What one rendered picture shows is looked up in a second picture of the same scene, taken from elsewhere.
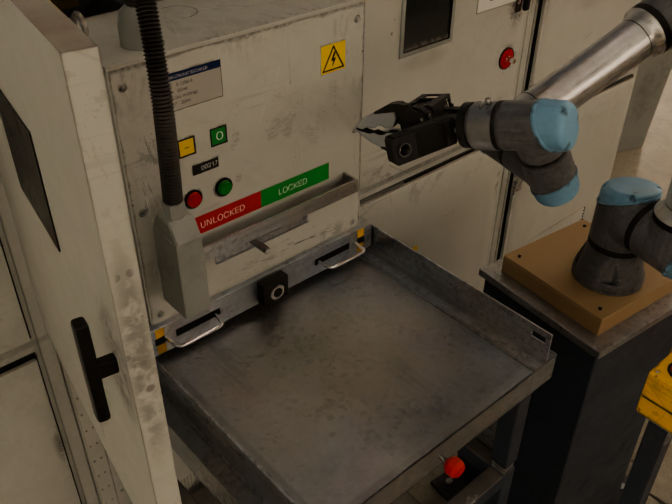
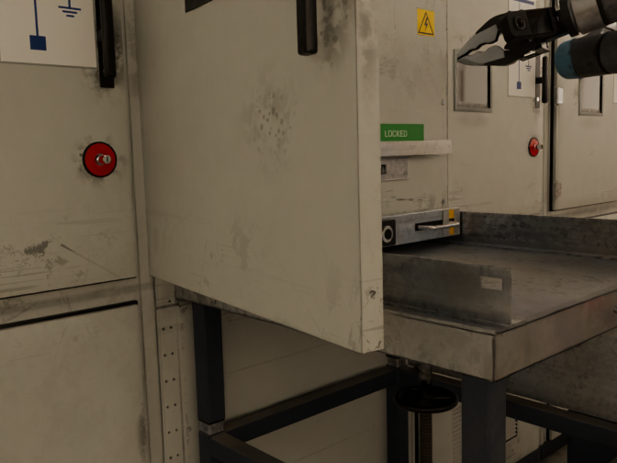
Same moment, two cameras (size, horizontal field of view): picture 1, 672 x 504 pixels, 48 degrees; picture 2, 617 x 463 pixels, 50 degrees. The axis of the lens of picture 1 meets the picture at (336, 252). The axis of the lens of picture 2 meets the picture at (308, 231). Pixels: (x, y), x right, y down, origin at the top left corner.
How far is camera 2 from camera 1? 80 cm
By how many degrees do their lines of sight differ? 29
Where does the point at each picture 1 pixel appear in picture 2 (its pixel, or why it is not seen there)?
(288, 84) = (393, 28)
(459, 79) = (500, 151)
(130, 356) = not seen: outside the picture
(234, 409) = not seen: hidden behind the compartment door
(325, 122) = (420, 82)
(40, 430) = (127, 403)
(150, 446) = (362, 78)
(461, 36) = (499, 111)
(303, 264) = (405, 223)
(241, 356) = not seen: hidden behind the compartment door
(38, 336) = (141, 281)
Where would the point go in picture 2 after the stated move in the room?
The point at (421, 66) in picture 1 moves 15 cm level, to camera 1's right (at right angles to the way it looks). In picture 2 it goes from (471, 125) to (525, 124)
